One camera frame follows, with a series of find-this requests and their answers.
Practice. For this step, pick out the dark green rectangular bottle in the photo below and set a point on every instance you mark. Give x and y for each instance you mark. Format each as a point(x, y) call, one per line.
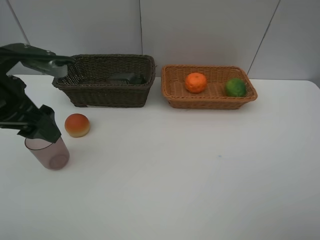
point(126, 79)

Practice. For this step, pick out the green lime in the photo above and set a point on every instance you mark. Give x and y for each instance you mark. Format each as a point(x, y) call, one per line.
point(235, 87)

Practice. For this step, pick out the orange mandarin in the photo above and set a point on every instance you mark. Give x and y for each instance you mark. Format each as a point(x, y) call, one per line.
point(195, 83)

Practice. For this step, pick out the light orange wicker basket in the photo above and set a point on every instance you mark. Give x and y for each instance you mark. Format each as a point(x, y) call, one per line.
point(214, 96)

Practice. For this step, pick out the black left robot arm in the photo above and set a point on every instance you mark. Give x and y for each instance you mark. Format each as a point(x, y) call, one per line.
point(17, 110)

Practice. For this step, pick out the dark brown wicker basket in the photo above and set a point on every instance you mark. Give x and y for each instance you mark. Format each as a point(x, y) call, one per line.
point(86, 80)

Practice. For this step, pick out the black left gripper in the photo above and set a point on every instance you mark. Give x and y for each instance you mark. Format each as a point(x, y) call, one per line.
point(18, 112)

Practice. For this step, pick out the round orange bread bun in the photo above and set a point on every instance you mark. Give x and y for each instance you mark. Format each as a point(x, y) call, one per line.
point(77, 125)

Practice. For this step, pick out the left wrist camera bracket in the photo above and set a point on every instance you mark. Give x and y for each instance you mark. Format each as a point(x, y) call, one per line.
point(38, 59)

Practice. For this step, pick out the translucent purple plastic cup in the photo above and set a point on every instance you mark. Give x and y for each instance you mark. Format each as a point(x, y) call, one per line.
point(53, 156)

